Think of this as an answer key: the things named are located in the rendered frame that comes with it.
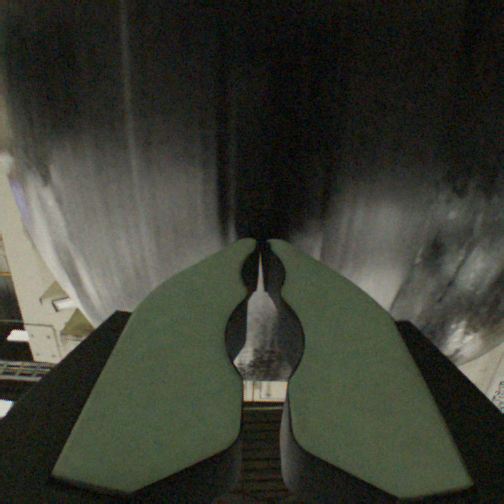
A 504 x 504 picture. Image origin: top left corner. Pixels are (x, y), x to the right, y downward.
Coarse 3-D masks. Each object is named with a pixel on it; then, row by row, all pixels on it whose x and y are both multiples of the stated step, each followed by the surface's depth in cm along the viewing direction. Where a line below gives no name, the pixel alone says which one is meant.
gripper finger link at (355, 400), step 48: (288, 288) 9; (336, 288) 9; (288, 336) 9; (336, 336) 8; (384, 336) 8; (288, 384) 7; (336, 384) 7; (384, 384) 7; (288, 432) 6; (336, 432) 6; (384, 432) 6; (432, 432) 6; (288, 480) 6; (336, 480) 6; (384, 480) 5; (432, 480) 5
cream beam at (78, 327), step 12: (72, 324) 74; (84, 324) 74; (60, 336) 71; (72, 336) 71; (84, 336) 71; (252, 384) 75; (264, 384) 75; (276, 384) 75; (252, 396) 77; (264, 396) 76; (276, 396) 76
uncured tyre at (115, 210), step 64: (0, 0) 10; (64, 0) 9; (128, 0) 9; (192, 0) 9; (256, 0) 9; (320, 0) 9; (384, 0) 9; (448, 0) 9; (0, 64) 12; (64, 64) 10; (128, 64) 10; (192, 64) 10; (256, 64) 10; (320, 64) 10; (384, 64) 10; (448, 64) 10; (0, 128) 14; (64, 128) 11; (128, 128) 11; (192, 128) 11; (256, 128) 11; (320, 128) 11; (384, 128) 11; (448, 128) 11; (64, 192) 12; (128, 192) 12; (192, 192) 12; (256, 192) 12; (320, 192) 12; (384, 192) 12; (448, 192) 12; (64, 256) 15; (128, 256) 13; (192, 256) 13; (320, 256) 13; (384, 256) 13; (448, 256) 13; (256, 320) 16; (448, 320) 16
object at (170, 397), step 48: (240, 240) 11; (192, 288) 9; (240, 288) 9; (144, 336) 8; (192, 336) 8; (240, 336) 9; (96, 384) 7; (144, 384) 7; (192, 384) 7; (240, 384) 7; (96, 432) 6; (144, 432) 6; (192, 432) 6; (240, 432) 6; (96, 480) 5; (144, 480) 5; (192, 480) 6
